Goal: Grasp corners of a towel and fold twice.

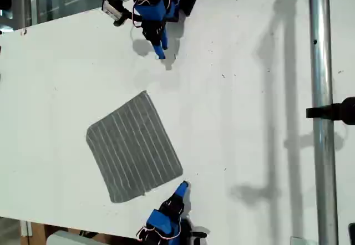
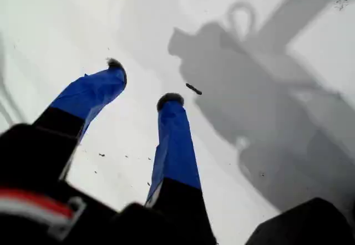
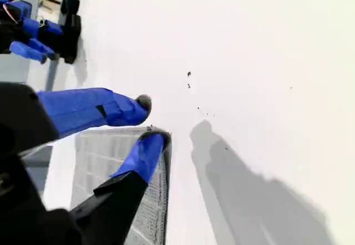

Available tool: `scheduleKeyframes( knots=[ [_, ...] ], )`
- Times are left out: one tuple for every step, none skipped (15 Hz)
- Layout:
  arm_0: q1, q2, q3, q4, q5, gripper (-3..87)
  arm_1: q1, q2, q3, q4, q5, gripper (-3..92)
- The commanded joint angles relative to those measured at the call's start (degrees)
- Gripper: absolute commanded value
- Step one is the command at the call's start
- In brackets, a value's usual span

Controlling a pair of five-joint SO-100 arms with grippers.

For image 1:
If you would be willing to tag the black camera stalk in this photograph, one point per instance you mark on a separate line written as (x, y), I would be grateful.
(122, 17)

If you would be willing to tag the dark flat device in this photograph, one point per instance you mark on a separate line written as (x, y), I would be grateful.
(352, 234)

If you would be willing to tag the grey striped towel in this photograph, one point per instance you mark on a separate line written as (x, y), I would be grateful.
(133, 148)

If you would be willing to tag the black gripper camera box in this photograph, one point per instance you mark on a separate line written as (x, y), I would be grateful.
(199, 235)
(111, 6)

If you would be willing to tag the steel post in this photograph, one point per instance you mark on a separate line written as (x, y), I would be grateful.
(321, 62)

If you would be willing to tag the black post clamp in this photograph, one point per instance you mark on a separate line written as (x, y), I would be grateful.
(332, 111)

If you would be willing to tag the white table leg bracket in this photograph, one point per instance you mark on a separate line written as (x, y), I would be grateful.
(26, 228)

